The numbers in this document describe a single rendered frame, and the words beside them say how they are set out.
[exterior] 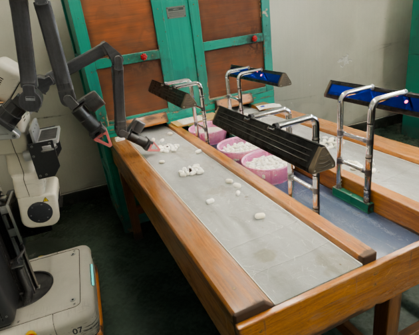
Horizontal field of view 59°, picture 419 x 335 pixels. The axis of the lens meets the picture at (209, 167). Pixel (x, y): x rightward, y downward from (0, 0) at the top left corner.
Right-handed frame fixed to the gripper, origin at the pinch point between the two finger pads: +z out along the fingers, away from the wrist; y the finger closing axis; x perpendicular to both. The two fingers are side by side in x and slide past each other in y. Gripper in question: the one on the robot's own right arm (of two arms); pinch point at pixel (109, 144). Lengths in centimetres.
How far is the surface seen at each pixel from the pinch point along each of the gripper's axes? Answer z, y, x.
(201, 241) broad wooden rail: 30, -53, -8
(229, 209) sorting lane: 40, -34, -22
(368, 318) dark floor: 134, -45, -43
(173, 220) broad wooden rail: 27.6, -34.6, -3.2
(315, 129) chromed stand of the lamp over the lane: 22, -55, -60
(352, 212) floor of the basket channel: 66, -50, -59
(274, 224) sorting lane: 45, -52, -31
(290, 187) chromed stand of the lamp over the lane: 46, -40, -46
